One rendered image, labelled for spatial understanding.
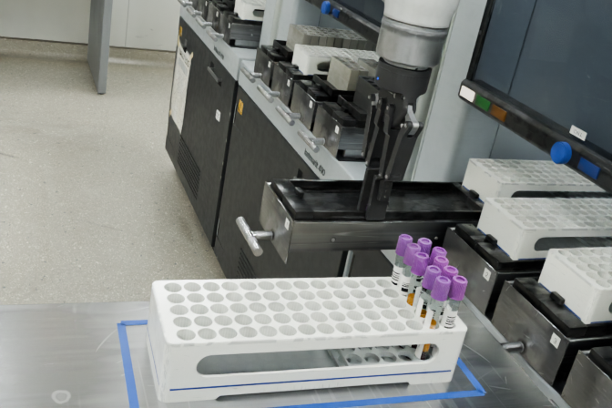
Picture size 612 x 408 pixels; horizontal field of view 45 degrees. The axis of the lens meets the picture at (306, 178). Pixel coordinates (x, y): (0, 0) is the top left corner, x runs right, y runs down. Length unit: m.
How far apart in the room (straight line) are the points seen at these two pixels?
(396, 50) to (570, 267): 0.36
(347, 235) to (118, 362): 0.48
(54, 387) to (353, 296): 0.30
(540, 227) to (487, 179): 0.17
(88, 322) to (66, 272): 1.64
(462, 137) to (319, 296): 0.61
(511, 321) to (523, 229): 0.13
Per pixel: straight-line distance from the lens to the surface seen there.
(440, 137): 1.33
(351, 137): 1.49
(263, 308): 0.71
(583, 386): 0.94
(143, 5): 4.57
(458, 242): 1.12
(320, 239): 1.07
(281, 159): 1.78
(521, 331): 1.02
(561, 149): 1.03
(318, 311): 0.71
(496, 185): 1.21
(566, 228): 1.11
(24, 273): 2.39
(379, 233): 1.11
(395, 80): 1.01
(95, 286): 2.34
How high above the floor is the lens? 1.26
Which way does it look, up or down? 23 degrees down
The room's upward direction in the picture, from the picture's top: 11 degrees clockwise
